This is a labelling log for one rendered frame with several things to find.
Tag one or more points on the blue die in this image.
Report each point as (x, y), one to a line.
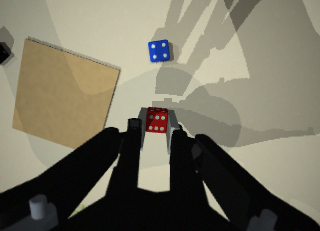
(159, 51)

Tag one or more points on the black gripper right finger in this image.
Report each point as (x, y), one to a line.
(245, 201)

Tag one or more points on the red die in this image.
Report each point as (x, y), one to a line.
(156, 120)

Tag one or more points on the tan square mat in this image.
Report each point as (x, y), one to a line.
(62, 97)

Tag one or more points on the black die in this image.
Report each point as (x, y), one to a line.
(3, 54)

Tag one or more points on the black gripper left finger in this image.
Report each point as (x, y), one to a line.
(50, 198)

